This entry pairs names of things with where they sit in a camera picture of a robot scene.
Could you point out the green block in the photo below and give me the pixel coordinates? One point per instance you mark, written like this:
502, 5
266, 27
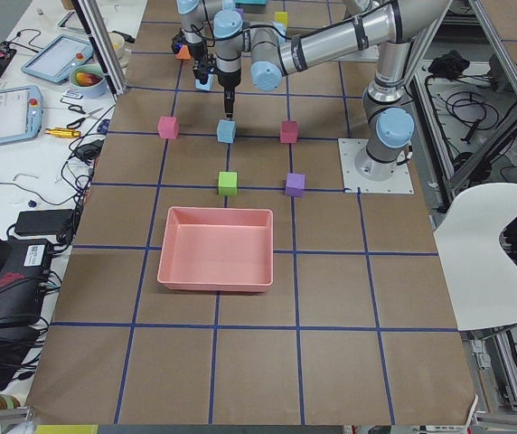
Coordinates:
227, 183

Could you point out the yellow block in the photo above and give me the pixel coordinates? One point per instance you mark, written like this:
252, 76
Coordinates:
281, 17

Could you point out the blue bowl with fruit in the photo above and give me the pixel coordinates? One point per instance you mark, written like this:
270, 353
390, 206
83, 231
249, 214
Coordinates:
89, 81

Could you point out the teach pendant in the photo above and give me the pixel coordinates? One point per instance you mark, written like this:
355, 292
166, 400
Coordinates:
20, 114
58, 59

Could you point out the white chair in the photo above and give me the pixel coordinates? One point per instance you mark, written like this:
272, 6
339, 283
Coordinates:
480, 276

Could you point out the black laptop bag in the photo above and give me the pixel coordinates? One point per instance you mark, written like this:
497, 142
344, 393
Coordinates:
24, 266

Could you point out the teach pendant far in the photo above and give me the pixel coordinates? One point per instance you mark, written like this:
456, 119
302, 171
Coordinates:
58, 59

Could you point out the purple block left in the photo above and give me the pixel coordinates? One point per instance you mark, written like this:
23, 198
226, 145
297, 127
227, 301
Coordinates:
295, 185

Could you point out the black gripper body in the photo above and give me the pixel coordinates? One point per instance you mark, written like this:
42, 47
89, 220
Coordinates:
228, 80
187, 38

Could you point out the teach pendant near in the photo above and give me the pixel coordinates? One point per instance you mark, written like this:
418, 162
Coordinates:
20, 114

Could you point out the black power adapter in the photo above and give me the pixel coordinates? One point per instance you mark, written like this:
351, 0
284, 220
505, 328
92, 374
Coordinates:
48, 222

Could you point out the purple block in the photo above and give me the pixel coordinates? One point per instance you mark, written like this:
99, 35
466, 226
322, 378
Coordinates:
238, 11
295, 185

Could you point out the dark red block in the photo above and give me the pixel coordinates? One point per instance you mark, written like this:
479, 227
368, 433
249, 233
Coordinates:
288, 132

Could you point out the purple block right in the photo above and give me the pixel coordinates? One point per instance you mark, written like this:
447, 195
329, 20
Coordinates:
238, 11

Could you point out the cyan plastic tray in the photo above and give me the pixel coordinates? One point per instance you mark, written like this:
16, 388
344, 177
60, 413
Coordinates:
253, 2

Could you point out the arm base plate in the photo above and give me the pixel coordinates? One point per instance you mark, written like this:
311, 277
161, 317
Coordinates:
362, 174

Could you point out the brass cylinder tool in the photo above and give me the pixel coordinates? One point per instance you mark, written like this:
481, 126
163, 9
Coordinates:
62, 132

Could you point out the pink plastic tray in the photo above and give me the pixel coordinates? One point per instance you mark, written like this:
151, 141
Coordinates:
217, 249

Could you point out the white bowl with lemon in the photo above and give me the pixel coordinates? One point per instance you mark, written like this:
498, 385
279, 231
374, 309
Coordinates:
118, 43

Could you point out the orange block far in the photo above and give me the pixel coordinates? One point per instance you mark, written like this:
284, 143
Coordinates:
184, 53

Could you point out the pink block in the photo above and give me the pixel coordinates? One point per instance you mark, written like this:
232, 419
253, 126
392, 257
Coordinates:
168, 127

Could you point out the aluminium frame post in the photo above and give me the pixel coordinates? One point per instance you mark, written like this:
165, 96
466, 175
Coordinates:
96, 30

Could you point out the black scissors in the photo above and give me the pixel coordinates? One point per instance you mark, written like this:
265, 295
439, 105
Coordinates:
84, 116

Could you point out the light blue block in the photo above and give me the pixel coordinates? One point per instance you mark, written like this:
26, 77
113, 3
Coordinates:
206, 86
226, 131

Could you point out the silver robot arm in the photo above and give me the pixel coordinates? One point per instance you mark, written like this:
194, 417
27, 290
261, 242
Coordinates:
390, 26
199, 26

